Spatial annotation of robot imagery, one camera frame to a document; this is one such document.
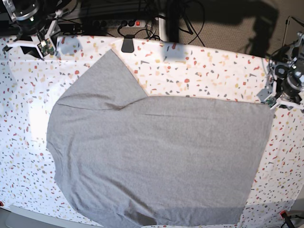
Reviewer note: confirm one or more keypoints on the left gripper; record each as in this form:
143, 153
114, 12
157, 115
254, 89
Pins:
284, 86

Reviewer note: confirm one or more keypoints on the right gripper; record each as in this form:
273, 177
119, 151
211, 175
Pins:
40, 45

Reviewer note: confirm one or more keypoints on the grey T-shirt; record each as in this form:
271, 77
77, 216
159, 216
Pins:
126, 160

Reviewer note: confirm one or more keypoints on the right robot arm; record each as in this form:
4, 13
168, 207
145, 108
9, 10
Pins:
38, 31

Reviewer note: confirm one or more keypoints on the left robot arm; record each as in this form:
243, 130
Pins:
291, 52

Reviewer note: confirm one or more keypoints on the terrazzo patterned tablecloth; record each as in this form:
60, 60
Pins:
29, 87

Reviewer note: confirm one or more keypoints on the white power strip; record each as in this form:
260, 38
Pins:
115, 23

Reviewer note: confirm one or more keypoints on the black table clamp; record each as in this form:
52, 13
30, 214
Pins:
128, 46

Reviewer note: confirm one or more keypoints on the red clamp right corner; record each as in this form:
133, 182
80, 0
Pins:
284, 215

